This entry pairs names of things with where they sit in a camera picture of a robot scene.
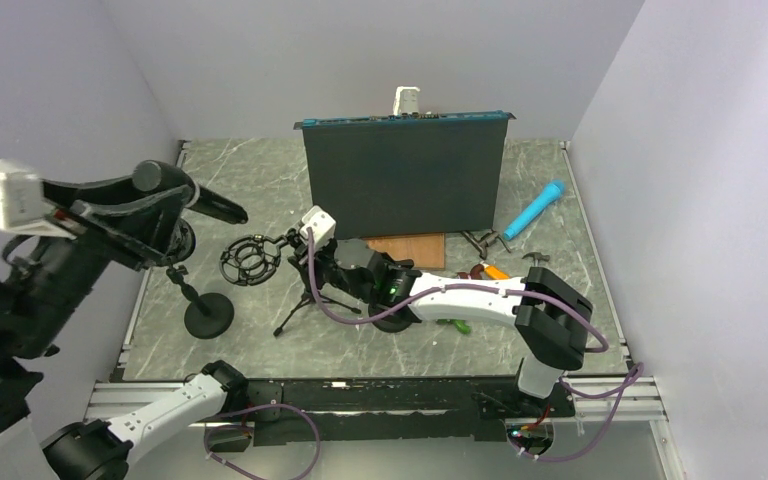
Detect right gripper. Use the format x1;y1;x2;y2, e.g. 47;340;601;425
288;235;374;305

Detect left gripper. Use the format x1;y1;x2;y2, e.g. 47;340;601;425
0;168;196;353

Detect black round base mic stand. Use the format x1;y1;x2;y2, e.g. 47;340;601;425
372;312;420;334

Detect black condenser microphone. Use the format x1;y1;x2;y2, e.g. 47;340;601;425
131;160;249;225

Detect black tripod shock mount stand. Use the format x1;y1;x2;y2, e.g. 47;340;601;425
218;228;363;338

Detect blue handheld microphone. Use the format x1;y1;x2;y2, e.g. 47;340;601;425
502;180;566;241

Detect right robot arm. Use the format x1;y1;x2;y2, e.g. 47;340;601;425
301;239;607;415

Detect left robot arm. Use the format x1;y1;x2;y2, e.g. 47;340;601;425
0;161;248;479

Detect left round base mic stand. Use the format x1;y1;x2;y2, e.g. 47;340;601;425
166;265;235;340

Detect brown wooden board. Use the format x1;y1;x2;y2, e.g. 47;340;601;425
364;233;445;270

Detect green spray nozzle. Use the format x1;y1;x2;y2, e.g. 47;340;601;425
436;319;472;335

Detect maroon spray nozzle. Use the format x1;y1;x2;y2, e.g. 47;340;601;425
456;263;484;280

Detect dark grey upright panel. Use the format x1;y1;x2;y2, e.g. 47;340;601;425
294;110;515;239

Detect orange utility knife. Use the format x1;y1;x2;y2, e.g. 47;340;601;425
482;262;510;280

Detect metal locking pliers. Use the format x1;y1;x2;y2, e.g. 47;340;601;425
459;229;512;260

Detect small black hammer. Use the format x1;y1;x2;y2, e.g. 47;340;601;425
522;251;551;268

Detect white device behind panel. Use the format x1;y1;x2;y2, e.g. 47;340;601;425
392;86;421;116

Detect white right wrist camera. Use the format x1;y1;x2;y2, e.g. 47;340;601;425
298;205;337;252

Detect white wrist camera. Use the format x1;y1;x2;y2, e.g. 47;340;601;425
0;159;75;239
298;205;337;252

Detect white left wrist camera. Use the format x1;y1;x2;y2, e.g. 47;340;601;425
0;159;75;239

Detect black front rail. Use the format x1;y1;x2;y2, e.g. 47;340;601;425
246;376;575;446

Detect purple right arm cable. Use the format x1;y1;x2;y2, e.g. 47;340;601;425
304;228;645;465

